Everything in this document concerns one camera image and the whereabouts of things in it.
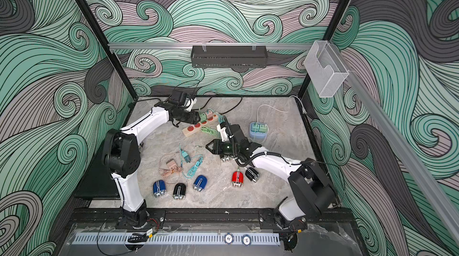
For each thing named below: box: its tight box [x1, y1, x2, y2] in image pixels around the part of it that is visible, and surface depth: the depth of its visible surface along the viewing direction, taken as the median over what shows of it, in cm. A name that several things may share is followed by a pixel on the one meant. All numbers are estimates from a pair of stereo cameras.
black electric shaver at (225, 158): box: [219, 154, 232, 162], surface depth 91 cm
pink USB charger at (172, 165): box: [166, 159, 178, 170], surface depth 88 cm
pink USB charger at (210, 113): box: [206, 110, 219, 119], surface depth 108 cm
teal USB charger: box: [180, 148, 192, 163], surface depth 91 cm
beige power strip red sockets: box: [182, 112, 220, 138], surface depth 103 cm
